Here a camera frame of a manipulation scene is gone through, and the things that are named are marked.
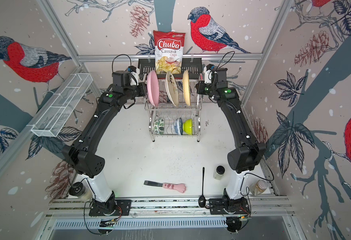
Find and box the pink plate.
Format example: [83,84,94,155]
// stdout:
[147,70,159,107]

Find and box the yellow plate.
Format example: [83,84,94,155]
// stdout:
[182,70,191,106]

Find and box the white floral plate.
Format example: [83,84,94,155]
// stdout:
[165,72,179,107]

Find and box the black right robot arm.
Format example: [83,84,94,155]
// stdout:
[196,64,266,213]

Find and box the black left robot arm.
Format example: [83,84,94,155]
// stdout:
[62,71,146,212]

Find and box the silver two-tier dish rack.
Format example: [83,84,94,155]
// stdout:
[143,74,203,142]

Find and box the green leaf pattern bowl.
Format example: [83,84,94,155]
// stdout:
[153,118,165,135]

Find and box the lime green bowl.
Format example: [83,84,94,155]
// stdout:
[183,119,193,136]

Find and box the blue white floral bowl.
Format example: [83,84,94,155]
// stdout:
[172,118,183,136]

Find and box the red cassava chips bag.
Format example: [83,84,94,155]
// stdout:
[153,31,185,74]

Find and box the small black lid jar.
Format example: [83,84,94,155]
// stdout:
[213,166,225,180]

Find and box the pink cat paw spatula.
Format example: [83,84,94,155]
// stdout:
[144,181,186,194]

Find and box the black spoon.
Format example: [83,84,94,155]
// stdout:
[198,167,206,208]

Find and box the amber glass jar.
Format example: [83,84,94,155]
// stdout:
[249,180,268,196]

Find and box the black lid jar left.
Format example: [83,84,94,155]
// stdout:
[68,182,93,202]

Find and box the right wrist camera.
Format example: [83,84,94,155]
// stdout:
[203,64,215,84]

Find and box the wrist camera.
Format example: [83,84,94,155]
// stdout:
[126,66,139,86]
[203,64,215,84]

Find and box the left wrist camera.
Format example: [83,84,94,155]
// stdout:
[126,66,139,86]

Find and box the white wire mesh shelf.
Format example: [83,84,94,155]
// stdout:
[31,73,93,137]

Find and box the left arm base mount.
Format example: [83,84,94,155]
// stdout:
[89,199,132,217]

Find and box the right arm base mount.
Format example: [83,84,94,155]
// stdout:
[208,197,251,215]

